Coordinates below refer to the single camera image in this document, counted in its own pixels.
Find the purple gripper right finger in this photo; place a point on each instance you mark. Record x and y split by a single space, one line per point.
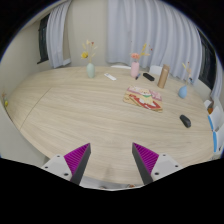
153 166

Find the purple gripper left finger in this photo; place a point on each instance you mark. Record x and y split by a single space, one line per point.
71 166

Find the black computer mouse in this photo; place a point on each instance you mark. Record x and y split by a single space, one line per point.
186 121

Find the tan cylindrical bottle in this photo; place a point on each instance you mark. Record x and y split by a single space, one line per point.
163 76

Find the white and blue chair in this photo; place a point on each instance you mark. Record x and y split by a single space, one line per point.
216 121

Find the black remote control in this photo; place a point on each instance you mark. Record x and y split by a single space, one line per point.
148 76

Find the white chair back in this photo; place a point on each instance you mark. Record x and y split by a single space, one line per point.
155 70

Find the pink vase with flowers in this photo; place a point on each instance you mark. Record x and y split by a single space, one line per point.
135 66

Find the white remote control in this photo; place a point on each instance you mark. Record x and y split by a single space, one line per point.
110 77

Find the green vase with flowers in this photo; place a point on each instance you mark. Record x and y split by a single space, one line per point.
88 54

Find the right white curtain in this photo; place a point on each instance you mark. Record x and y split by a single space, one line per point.
163 32

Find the white curtain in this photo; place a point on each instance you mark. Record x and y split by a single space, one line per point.
55 34
163 32

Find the left white curtain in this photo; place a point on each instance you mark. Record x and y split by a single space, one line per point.
55 34

